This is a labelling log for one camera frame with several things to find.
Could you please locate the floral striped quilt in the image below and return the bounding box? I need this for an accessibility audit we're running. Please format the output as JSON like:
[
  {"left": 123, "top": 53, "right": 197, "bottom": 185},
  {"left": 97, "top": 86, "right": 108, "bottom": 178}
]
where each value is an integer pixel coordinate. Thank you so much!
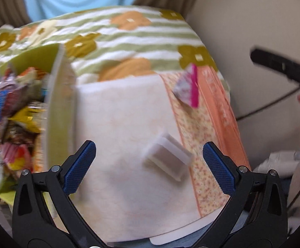
[{"left": 0, "top": 5, "right": 231, "bottom": 94}]

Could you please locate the black cable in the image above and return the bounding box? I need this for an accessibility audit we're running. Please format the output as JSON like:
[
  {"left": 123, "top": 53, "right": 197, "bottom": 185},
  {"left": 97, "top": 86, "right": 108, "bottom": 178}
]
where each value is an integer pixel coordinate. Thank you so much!
[{"left": 236, "top": 89, "right": 300, "bottom": 121}]

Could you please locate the small white clear packet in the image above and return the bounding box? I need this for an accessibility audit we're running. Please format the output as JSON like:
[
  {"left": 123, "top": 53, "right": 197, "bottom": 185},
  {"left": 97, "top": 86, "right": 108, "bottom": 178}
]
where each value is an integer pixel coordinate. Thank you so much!
[{"left": 143, "top": 132, "right": 193, "bottom": 182}]

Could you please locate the pile of snack packets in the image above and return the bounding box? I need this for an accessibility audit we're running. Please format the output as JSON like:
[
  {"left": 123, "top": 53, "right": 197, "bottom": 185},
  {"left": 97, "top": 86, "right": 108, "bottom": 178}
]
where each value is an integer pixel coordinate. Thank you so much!
[{"left": 0, "top": 66, "right": 50, "bottom": 190}]

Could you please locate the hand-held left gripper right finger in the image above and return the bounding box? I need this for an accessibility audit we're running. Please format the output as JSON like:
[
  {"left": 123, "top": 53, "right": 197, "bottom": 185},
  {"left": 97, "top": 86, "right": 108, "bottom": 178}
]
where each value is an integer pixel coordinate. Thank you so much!
[{"left": 191, "top": 142, "right": 288, "bottom": 248}]

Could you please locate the pink and white triangular packet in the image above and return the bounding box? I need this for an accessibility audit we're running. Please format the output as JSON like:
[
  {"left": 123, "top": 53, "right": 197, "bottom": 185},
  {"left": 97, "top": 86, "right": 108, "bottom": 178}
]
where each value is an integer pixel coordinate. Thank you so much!
[{"left": 173, "top": 63, "right": 200, "bottom": 108}]

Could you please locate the white orange floral cloth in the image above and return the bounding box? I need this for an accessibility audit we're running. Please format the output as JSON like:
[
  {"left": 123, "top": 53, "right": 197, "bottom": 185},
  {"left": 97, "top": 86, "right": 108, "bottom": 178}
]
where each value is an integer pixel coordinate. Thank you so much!
[{"left": 71, "top": 66, "right": 253, "bottom": 247}]

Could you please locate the white plastic bag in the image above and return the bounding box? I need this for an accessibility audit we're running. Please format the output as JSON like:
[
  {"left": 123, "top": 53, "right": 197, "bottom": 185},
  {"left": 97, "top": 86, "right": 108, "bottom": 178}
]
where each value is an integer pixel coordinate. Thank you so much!
[{"left": 253, "top": 151, "right": 300, "bottom": 176}]

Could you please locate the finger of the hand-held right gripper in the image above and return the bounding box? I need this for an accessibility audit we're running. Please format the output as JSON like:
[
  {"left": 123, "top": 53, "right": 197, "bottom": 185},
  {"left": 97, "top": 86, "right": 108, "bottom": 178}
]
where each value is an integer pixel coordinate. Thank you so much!
[{"left": 250, "top": 46, "right": 300, "bottom": 94}]

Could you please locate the green-lined cardboard box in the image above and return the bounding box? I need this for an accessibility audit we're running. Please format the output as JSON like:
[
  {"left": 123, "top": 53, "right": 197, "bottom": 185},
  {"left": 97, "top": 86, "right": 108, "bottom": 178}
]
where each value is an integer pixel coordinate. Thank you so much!
[{"left": 0, "top": 44, "right": 76, "bottom": 221}]

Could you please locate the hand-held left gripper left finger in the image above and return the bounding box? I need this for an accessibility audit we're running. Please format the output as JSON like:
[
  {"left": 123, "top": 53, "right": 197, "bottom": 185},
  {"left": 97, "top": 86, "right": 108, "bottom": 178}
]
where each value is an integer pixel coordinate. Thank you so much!
[{"left": 12, "top": 140, "right": 108, "bottom": 248}]

